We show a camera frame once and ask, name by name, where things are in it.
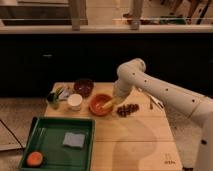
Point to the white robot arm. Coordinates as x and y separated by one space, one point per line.
195 106

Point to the blue sponge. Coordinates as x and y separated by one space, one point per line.
74 140

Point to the bunch of dark grapes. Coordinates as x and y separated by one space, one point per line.
127 109

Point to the dark brown bowl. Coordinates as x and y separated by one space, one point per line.
84 87

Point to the orange fruit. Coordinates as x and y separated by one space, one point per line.
34 159

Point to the green plastic tray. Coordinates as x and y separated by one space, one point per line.
47 137

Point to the small packet pile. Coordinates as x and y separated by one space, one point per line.
62 93

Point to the red bowl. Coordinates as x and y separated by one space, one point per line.
97 102

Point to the white cup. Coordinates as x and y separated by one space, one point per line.
75 101

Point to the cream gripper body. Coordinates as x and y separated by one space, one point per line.
119 100

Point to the yellow banana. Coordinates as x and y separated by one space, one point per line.
109 104

